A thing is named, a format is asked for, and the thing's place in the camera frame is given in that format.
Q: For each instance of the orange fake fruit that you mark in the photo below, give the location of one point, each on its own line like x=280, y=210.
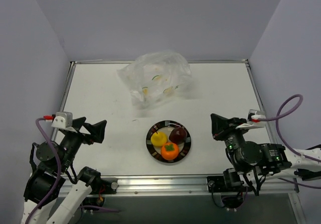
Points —
x=169, y=151

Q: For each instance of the clear printed plastic bag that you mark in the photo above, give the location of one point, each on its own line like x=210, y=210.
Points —
x=154, y=78

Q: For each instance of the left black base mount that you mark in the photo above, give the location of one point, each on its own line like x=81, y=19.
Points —
x=100, y=186

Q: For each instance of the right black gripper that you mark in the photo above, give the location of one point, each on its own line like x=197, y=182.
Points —
x=228, y=130

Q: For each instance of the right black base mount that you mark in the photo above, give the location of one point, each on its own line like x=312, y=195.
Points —
x=227, y=191

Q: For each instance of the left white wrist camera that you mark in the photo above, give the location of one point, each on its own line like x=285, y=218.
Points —
x=60, y=120

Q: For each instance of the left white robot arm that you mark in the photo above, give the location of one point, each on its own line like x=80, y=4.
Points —
x=54, y=191

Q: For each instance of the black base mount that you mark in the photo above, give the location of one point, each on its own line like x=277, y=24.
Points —
x=227, y=191
x=100, y=186

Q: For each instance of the yellow fake fruit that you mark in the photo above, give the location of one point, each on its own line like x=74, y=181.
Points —
x=158, y=139

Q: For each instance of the black rimmed ceramic plate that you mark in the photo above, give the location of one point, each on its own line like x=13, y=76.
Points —
x=167, y=126

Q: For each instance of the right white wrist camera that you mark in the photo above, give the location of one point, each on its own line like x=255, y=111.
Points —
x=253, y=120

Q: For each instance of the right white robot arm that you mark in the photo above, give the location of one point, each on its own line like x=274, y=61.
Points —
x=279, y=161

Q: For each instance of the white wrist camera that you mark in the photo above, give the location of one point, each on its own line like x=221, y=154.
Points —
x=60, y=120
x=253, y=120

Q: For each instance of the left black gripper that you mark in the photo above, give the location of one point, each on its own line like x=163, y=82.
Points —
x=82, y=132

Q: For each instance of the dark red fake apple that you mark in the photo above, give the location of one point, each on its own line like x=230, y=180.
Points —
x=178, y=135

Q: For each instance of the aluminium front frame rail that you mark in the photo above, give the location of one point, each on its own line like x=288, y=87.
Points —
x=175, y=185

